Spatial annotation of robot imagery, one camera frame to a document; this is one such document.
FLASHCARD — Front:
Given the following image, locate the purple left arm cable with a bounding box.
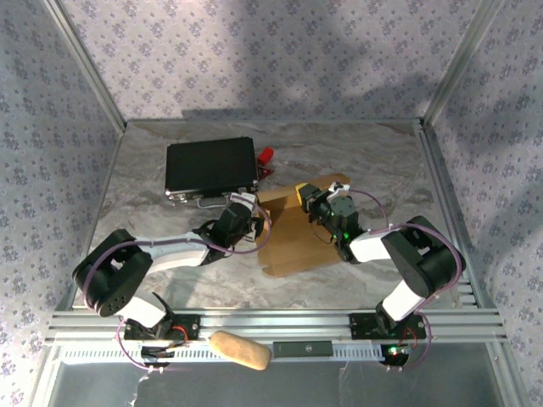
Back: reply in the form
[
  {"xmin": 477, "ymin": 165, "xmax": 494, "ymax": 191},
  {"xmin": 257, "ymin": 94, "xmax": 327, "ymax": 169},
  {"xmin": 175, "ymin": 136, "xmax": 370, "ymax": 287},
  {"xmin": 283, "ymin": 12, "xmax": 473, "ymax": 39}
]
[{"xmin": 82, "ymin": 192, "xmax": 273, "ymax": 374}]

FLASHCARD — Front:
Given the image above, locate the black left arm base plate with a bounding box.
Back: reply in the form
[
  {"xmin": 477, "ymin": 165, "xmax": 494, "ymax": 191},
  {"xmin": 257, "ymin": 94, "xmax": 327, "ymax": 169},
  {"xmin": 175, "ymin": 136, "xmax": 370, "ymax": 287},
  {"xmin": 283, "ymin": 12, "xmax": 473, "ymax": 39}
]
[{"xmin": 123, "ymin": 314, "xmax": 201, "ymax": 342}]

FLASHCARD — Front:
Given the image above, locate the white slotted cable duct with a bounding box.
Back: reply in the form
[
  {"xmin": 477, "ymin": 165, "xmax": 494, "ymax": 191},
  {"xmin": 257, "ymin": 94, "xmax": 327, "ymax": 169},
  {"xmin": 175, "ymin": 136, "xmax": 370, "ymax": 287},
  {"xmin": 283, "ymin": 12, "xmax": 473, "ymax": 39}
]
[{"xmin": 61, "ymin": 343, "xmax": 394, "ymax": 364}]

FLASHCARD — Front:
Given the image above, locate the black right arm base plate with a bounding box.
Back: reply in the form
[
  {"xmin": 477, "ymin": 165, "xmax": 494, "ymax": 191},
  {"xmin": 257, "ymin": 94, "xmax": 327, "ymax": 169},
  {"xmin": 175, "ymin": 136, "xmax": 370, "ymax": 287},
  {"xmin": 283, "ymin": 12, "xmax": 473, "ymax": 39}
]
[{"xmin": 348, "ymin": 312, "xmax": 427, "ymax": 342}]

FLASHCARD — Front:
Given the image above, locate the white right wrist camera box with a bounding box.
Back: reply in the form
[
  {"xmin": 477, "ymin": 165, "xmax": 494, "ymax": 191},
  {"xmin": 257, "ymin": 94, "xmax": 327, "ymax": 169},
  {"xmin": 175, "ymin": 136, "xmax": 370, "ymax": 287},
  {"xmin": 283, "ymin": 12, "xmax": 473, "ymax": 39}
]
[{"xmin": 324, "ymin": 181, "xmax": 351, "ymax": 198}]

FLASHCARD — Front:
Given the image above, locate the aluminium corner post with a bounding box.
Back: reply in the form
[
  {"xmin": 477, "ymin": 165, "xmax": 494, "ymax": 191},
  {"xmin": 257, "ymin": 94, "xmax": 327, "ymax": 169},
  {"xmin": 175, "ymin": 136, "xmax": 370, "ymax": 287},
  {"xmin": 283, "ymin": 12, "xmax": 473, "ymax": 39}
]
[
  {"xmin": 42, "ymin": 0, "xmax": 128, "ymax": 129},
  {"xmin": 422, "ymin": 0, "xmax": 507, "ymax": 128}
]

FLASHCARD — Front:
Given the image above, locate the aluminium table side rail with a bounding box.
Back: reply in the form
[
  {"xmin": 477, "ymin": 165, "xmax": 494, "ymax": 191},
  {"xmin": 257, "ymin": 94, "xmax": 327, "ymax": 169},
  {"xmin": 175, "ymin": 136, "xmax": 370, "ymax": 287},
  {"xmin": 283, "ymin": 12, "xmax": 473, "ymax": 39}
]
[{"xmin": 417, "ymin": 120, "xmax": 495, "ymax": 309}]

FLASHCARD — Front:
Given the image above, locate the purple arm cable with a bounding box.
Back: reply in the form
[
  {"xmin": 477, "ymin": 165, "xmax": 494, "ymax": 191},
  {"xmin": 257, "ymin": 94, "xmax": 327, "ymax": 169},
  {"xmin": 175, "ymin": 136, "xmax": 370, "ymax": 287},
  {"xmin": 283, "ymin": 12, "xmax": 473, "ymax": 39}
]
[
  {"xmin": 82, "ymin": 192, "xmax": 273, "ymax": 374},
  {"xmin": 350, "ymin": 188, "xmax": 464, "ymax": 374}
]

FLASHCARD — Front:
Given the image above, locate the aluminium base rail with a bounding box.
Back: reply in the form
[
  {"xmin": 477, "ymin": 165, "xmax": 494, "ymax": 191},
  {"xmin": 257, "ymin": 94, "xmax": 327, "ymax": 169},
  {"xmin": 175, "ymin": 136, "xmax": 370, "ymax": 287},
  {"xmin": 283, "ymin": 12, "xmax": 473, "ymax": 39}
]
[{"xmin": 44, "ymin": 308, "xmax": 508, "ymax": 344}]

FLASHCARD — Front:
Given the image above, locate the brown cardboard paper box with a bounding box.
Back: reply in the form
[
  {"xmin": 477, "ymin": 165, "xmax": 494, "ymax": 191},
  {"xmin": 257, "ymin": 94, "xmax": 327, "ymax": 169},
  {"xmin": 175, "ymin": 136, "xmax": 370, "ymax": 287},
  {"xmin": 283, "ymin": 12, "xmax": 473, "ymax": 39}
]
[{"xmin": 256, "ymin": 172, "xmax": 352, "ymax": 279}]

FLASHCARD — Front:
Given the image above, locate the black right controller board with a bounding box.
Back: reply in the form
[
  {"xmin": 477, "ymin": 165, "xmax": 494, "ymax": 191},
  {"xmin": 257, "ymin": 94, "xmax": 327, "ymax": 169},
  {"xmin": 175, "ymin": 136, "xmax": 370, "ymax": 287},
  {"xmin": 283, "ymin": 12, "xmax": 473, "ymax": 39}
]
[{"xmin": 379, "ymin": 343, "xmax": 411, "ymax": 368}]

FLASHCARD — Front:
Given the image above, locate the black case with metal handle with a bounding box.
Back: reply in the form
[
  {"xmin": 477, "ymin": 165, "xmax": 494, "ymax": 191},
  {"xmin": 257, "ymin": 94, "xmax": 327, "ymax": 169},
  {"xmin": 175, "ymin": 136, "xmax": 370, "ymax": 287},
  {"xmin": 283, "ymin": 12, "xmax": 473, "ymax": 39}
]
[{"xmin": 164, "ymin": 136, "xmax": 260, "ymax": 209}]

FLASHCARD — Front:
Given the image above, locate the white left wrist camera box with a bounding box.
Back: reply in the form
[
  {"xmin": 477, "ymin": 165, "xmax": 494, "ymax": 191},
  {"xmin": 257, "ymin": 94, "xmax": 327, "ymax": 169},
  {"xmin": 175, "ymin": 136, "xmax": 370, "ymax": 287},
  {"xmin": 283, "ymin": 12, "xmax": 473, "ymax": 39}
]
[{"xmin": 228, "ymin": 191, "xmax": 258, "ymax": 209}]

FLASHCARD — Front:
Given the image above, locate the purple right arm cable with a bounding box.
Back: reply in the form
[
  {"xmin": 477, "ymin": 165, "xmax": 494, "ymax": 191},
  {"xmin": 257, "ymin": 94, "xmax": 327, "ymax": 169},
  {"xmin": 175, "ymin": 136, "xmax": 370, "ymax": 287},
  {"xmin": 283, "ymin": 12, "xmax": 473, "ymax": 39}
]
[{"xmin": 350, "ymin": 188, "xmax": 464, "ymax": 374}]

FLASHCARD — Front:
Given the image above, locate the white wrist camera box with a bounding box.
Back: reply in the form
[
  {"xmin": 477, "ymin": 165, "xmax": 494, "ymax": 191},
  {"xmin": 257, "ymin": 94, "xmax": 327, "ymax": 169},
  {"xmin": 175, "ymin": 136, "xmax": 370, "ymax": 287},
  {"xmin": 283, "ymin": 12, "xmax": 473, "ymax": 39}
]
[
  {"xmin": 228, "ymin": 191, "xmax": 258, "ymax": 209},
  {"xmin": 324, "ymin": 181, "xmax": 351, "ymax": 198}
]

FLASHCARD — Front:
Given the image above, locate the black bar on rail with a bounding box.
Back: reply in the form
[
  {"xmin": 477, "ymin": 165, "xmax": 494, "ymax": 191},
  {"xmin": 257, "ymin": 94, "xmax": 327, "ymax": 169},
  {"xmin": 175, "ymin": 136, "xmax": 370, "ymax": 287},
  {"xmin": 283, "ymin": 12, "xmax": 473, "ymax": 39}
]
[{"xmin": 272, "ymin": 340, "xmax": 334, "ymax": 358}]

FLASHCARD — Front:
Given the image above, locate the white torn tape strip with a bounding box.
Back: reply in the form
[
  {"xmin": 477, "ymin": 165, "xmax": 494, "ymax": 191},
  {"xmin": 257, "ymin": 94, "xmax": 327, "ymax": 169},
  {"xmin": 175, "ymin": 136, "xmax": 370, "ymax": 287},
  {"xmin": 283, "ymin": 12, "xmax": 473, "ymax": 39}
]
[{"xmin": 126, "ymin": 372, "xmax": 148, "ymax": 407}]

